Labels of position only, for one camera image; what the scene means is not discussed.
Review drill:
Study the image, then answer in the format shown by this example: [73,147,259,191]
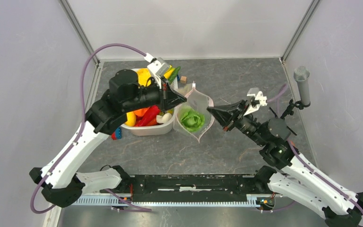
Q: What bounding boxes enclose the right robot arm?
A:
[207,100,363,227]

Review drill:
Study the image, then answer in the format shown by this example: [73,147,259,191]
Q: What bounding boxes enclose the dark green cucumber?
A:
[168,66,181,84]

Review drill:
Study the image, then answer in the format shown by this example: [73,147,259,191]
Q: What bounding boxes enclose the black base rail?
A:
[111,174,272,202]

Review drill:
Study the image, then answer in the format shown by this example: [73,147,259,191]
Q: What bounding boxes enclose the yellow banana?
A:
[164,66,175,80]

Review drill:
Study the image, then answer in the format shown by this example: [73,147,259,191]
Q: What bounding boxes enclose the yellow crinkled lettuce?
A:
[137,68,151,87]

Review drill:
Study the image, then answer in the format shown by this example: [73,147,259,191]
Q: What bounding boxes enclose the white plastic basket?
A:
[120,66,180,137]

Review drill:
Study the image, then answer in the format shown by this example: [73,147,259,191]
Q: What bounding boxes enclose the small wooden cube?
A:
[180,76,187,84]

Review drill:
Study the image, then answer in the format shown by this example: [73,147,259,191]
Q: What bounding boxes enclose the orange bell pepper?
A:
[133,107,150,118]

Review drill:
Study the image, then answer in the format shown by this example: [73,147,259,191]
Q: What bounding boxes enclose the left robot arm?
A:
[29,70,187,208]

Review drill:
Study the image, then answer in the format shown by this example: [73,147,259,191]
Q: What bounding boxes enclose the blue red toy block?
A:
[111,127,122,140]

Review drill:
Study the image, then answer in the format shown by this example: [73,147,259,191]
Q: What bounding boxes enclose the green napa cabbage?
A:
[179,107,205,132]

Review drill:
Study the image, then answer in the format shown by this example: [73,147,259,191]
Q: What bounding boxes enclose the clear zip top bag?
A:
[173,82,215,142]

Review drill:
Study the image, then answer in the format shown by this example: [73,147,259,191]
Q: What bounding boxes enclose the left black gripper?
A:
[124,75,188,114]

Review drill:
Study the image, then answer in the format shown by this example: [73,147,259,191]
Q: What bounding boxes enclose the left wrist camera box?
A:
[147,57,171,89]

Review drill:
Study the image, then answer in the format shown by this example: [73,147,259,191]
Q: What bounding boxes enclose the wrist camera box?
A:
[147,57,171,89]
[244,87,267,115]

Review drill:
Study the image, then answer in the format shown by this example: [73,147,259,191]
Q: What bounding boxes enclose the black microphone tripod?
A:
[266,99,306,140]

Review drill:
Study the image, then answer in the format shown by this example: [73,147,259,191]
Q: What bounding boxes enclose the yellow lemon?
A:
[124,111,137,127]

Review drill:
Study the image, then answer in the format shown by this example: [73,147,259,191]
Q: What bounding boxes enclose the grey microphone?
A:
[294,66,311,107]

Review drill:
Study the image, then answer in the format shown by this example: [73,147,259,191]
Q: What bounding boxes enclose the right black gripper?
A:
[206,99,266,146]

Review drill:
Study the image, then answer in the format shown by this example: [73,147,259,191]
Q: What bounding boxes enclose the red pepper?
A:
[135,105,160,127]

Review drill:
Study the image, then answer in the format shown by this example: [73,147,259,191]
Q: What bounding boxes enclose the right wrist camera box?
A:
[244,87,267,115]

